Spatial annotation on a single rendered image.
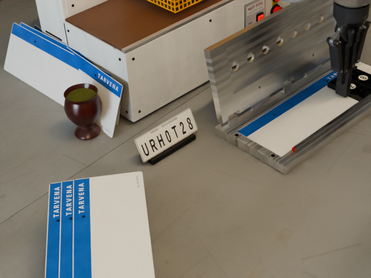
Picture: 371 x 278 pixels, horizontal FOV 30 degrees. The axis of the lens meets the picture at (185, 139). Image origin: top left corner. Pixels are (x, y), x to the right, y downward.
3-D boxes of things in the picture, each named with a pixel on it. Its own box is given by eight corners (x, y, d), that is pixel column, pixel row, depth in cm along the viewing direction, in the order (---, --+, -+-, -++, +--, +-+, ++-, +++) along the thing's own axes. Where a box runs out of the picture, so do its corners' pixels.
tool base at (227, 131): (285, 175, 143) (286, 161, 141) (215, 133, 156) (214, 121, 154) (406, 88, 166) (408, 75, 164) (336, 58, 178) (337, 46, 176)
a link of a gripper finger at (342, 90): (350, 70, 156) (348, 71, 155) (347, 96, 160) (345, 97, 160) (339, 65, 158) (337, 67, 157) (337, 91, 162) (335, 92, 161)
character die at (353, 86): (361, 102, 159) (362, 98, 158) (327, 86, 165) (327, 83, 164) (374, 94, 161) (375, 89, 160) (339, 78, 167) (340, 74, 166)
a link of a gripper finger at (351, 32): (355, 28, 149) (351, 30, 148) (350, 73, 155) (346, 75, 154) (340, 22, 151) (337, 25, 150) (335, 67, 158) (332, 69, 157)
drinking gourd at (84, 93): (75, 120, 163) (68, 80, 156) (110, 122, 161) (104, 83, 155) (64, 142, 156) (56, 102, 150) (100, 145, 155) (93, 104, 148)
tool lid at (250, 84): (209, 51, 143) (203, 49, 145) (224, 129, 152) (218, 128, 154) (340, -19, 166) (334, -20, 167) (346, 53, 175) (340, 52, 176)
